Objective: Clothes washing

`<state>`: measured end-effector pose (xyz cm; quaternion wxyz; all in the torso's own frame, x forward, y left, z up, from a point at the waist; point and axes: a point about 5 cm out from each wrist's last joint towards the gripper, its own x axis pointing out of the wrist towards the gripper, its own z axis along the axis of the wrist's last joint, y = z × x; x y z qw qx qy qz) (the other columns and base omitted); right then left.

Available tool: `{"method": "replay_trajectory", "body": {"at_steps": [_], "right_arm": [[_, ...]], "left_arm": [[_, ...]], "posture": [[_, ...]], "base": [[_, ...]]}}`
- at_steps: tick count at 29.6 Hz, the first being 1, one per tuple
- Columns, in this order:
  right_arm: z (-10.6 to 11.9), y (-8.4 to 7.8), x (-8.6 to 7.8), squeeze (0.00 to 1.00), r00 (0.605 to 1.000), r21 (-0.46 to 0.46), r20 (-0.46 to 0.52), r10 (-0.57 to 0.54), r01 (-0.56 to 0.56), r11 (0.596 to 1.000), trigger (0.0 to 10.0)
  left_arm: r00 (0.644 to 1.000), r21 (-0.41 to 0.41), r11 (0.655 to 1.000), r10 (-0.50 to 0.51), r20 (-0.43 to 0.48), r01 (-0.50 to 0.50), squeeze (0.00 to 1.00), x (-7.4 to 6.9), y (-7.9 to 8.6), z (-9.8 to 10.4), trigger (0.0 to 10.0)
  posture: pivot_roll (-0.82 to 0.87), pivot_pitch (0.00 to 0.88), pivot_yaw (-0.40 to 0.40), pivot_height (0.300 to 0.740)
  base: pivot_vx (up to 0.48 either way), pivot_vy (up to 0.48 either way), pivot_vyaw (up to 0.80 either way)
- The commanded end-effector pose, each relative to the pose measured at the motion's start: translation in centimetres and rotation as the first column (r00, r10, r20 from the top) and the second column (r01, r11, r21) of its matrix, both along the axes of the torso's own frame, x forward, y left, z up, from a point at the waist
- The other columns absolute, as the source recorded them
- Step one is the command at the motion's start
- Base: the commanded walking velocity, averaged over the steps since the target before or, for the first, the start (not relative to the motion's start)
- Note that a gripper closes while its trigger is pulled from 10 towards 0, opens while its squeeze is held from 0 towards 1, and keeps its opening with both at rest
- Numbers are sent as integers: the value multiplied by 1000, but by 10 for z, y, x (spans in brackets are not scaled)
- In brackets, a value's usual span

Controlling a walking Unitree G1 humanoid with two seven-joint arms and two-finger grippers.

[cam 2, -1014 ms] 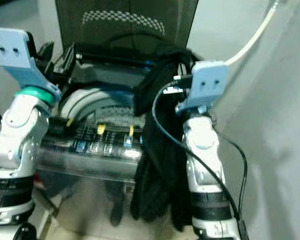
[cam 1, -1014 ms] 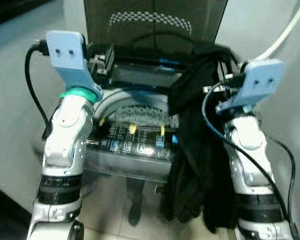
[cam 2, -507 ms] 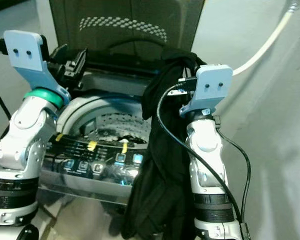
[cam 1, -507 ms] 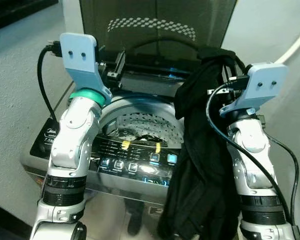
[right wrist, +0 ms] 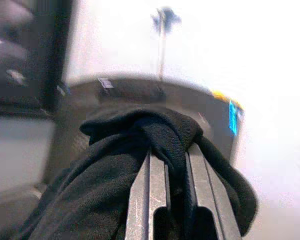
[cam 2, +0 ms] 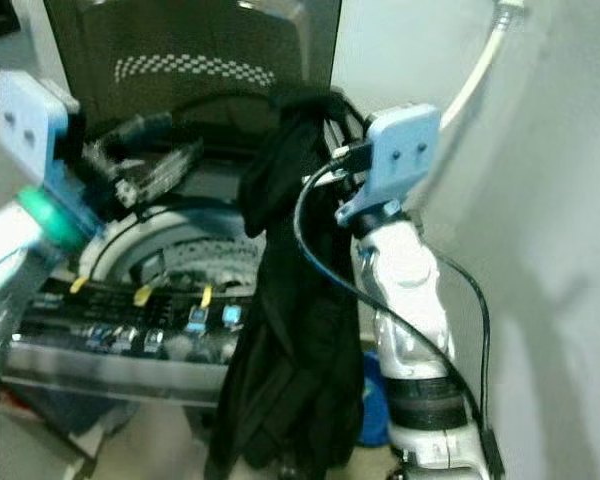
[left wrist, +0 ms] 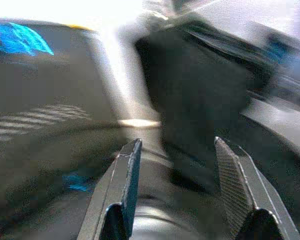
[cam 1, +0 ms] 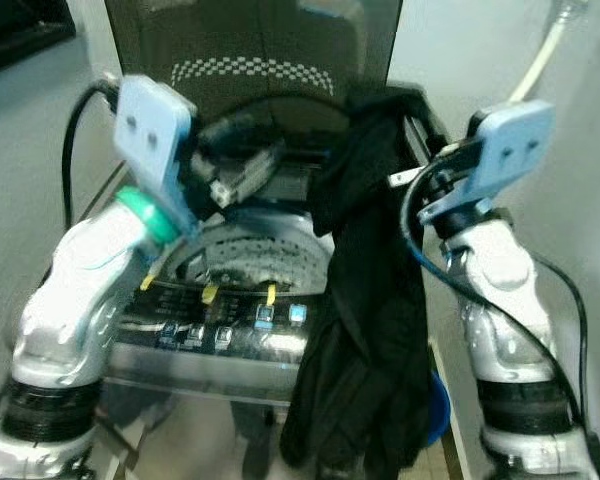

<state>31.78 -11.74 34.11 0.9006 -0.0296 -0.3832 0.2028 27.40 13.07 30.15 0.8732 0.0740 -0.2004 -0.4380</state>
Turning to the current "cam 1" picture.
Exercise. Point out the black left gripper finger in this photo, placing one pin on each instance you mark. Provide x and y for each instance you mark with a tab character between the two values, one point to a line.
250	175
235	130

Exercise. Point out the black garment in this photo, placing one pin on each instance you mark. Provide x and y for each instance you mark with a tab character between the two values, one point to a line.
365	300

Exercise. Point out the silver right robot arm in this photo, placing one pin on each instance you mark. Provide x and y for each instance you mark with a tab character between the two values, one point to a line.
500	300

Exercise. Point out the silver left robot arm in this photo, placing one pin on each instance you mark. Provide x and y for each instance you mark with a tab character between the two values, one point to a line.
80	280

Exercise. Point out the grey top-load washing machine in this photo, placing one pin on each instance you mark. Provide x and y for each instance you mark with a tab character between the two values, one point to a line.
200	345

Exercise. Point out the perforated steel washer drum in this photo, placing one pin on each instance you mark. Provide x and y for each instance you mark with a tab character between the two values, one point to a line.
240	255

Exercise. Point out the dark tinted washer lid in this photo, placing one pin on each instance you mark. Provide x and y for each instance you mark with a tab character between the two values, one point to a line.
250	40

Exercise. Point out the yellow tape strip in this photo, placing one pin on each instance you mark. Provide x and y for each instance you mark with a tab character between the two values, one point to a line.
210	293
272	295
147	283

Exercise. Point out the blue plastic basin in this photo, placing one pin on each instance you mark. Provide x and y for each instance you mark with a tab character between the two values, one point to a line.
440	405

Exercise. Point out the light blue right wrist camera mount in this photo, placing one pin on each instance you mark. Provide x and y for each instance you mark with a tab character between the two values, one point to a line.
510	145

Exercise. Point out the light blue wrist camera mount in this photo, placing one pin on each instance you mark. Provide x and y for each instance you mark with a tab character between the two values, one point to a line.
510	145
150	130

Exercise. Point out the light blue left wrist camera mount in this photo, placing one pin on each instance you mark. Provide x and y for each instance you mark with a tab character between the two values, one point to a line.
150	130

